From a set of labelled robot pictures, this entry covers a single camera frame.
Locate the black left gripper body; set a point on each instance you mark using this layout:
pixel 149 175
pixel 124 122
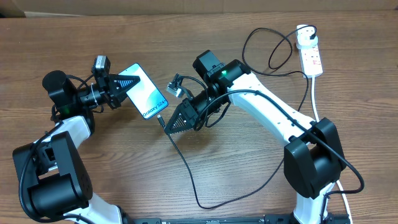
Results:
pixel 99 94

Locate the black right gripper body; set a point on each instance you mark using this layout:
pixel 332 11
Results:
pixel 204 105

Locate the blue Samsung Galaxy smartphone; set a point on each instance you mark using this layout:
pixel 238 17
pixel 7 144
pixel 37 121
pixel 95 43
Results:
pixel 145 96

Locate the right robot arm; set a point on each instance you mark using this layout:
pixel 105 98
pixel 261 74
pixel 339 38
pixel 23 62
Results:
pixel 313 155

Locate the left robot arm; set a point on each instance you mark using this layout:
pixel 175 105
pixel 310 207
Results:
pixel 53 182

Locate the white charger plug adapter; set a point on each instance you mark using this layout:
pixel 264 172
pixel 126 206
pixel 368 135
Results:
pixel 306 38

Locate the white power strip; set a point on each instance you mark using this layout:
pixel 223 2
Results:
pixel 310 58

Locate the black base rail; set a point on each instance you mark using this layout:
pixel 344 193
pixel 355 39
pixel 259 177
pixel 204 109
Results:
pixel 266 219

